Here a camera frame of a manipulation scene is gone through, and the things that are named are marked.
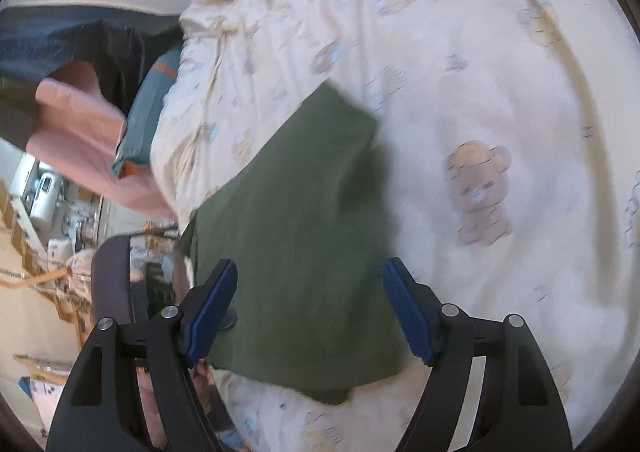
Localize olive green pants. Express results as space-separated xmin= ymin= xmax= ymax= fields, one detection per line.
xmin=179 ymin=84 xmax=405 ymax=406

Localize purple folding chair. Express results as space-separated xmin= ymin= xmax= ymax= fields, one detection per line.
xmin=91 ymin=226 xmax=177 ymax=324

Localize white water heater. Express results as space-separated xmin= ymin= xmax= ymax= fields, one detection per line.
xmin=29 ymin=172 xmax=63 ymax=231

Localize teal bed headboard cushion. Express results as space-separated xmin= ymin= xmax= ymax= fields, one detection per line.
xmin=112 ymin=44 xmax=182 ymax=179

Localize pink hanging curtain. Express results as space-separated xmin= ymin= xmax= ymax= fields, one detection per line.
xmin=26 ymin=61 xmax=177 ymax=221

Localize cream bear print duvet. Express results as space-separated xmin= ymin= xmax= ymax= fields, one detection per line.
xmin=152 ymin=0 xmax=639 ymax=451

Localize dark navy hanging cloth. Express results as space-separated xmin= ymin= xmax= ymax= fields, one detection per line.
xmin=1 ymin=6 xmax=182 ymax=150

